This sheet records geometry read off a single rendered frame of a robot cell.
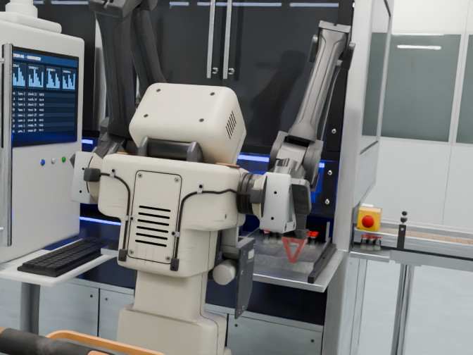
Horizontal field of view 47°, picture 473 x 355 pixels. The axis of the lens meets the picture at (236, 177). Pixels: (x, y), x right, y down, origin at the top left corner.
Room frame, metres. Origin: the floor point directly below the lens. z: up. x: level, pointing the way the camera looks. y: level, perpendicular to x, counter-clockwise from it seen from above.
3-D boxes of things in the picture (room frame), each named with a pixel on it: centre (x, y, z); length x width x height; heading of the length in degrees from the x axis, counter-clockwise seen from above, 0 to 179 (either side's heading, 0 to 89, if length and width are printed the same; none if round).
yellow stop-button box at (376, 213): (1.81, -0.46, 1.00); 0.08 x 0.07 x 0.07; 162
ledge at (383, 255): (1.84, -0.48, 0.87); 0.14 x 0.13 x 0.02; 162
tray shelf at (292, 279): (1.76, 0.00, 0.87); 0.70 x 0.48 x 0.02; 72
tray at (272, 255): (1.72, -0.16, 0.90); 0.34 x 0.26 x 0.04; 162
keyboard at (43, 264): (1.77, 0.52, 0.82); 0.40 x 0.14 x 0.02; 163
